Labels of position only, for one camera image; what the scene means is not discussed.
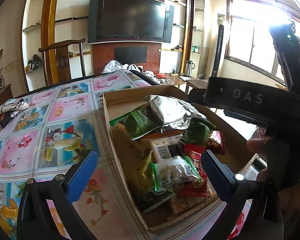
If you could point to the white plastic bag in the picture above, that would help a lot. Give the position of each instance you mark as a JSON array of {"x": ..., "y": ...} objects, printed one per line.
[{"x": 114, "y": 65}]

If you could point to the wooden chair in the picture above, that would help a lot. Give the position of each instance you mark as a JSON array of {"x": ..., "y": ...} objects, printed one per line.
[{"x": 56, "y": 63}]

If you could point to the clear green edged snack pack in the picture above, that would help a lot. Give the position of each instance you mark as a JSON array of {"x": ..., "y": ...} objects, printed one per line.
[{"x": 169, "y": 172}]

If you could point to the wall mounted black television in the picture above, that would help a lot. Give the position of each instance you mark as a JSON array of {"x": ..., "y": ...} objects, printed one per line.
[{"x": 129, "y": 21}]

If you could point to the small green snack packet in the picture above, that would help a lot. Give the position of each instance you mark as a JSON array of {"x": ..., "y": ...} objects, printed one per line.
[{"x": 197, "y": 133}]

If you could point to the wooden stool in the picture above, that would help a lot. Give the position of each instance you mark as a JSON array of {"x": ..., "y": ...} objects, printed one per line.
[{"x": 195, "y": 84}]

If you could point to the orange edged cracker pack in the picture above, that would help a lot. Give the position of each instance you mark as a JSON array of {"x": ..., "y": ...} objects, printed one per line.
[{"x": 164, "y": 145}]

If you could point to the cardboard box tray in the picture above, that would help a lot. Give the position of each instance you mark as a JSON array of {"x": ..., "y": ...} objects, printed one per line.
[{"x": 127, "y": 157}]

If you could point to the floral picture tablecloth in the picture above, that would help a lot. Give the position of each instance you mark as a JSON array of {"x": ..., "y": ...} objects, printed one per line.
[{"x": 61, "y": 124}]

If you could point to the olive yellow snack packet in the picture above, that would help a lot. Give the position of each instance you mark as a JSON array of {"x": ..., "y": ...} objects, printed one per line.
[{"x": 144, "y": 174}]

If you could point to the red gold patterned packet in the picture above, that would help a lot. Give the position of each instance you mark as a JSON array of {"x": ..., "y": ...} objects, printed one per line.
[{"x": 215, "y": 143}]

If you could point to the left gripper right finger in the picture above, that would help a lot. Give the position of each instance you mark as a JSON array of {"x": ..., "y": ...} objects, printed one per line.
[{"x": 264, "y": 219}]

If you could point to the person's hand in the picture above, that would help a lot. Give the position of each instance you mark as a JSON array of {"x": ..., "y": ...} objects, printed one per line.
[{"x": 258, "y": 146}]

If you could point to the red foil snack packet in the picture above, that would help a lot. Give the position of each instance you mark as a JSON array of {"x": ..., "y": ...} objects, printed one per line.
[{"x": 197, "y": 187}]

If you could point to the dark green snack packet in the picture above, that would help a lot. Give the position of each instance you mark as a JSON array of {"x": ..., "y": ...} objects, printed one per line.
[{"x": 138, "y": 122}]

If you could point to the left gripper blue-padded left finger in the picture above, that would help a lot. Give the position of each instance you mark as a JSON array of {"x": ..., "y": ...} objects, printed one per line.
[{"x": 34, "y": 217}]

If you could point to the patterned cloth bundle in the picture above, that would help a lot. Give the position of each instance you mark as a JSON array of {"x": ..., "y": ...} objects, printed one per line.
[{"x": 8, "y": 111}]

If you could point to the silver foil snack bag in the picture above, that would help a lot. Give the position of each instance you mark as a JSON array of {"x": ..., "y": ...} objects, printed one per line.
[{"x": 175, "y": 113}]

